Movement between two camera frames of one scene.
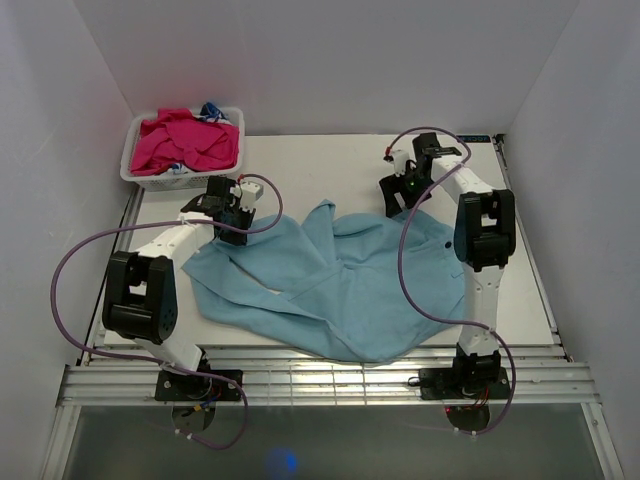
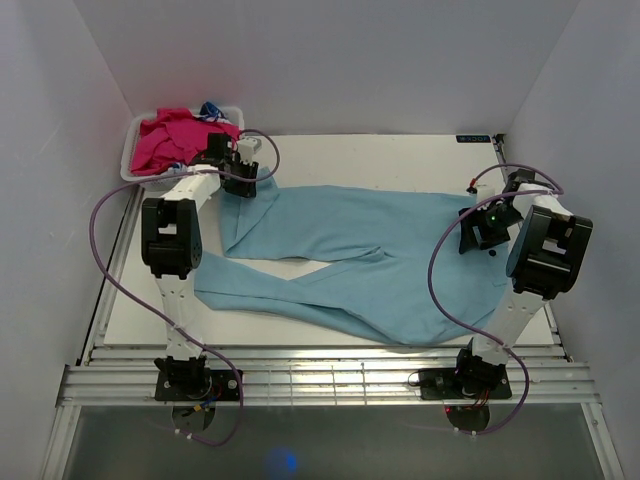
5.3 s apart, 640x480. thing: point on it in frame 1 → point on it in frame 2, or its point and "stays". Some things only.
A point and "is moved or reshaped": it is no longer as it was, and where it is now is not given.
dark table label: (474, 138) stays
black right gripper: (391, 185) → (468, 238)
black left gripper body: (239, 218) → (238, 186)
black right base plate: (464, 384) stays
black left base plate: (175, 387) stays
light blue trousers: (360, 287) is moved or reshaped
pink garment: (173, 136) stays
